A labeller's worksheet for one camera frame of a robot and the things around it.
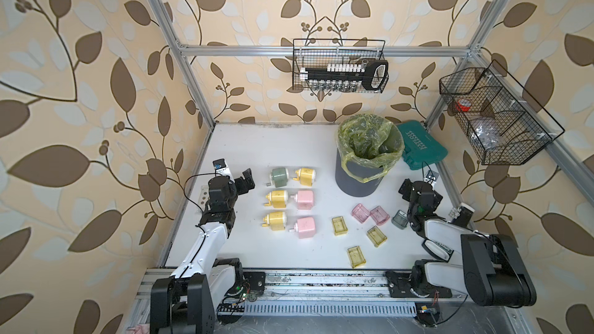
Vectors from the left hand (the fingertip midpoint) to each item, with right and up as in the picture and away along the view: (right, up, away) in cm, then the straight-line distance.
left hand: (234, 170), depth 84 cm
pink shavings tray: (+55, -18, +5) cm, 58 cm away
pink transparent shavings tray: (+48, -17, +6) cm, 52 cm away
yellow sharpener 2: (+16, -11, +2) cm, 20 cm away
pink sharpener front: (+27, -20, -4) cm, 33 cm away
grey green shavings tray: (+62, -19, +2) cm, 65 cm away
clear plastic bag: (+84, +13, -12) cm, 86 cm away
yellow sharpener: (+27, -3, +10) cm, 29 cm away
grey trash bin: (+46, -8, +11) cm, 48 cm away
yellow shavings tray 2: (+53, -24, 0) cm, 58 cm away
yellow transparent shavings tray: (+40, -22, +3) cm, 45 cm away
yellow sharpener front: (+16, -17, -4) cm, 24 cm away
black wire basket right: (+90, +16, -11) cm, 92 cm away
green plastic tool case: (+80, +8, +20) cm, 83 cm away
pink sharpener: (+26, -11, +2) cm, 29 cm away
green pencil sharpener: (+16, -4, +9) cm, 18 cm away
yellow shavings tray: (+45, -30, -4) cm, 54 cm away
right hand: (+72, -7, +5) cm, 72 cm away
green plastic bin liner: (+51, +10, +3) cm, 52 cm away
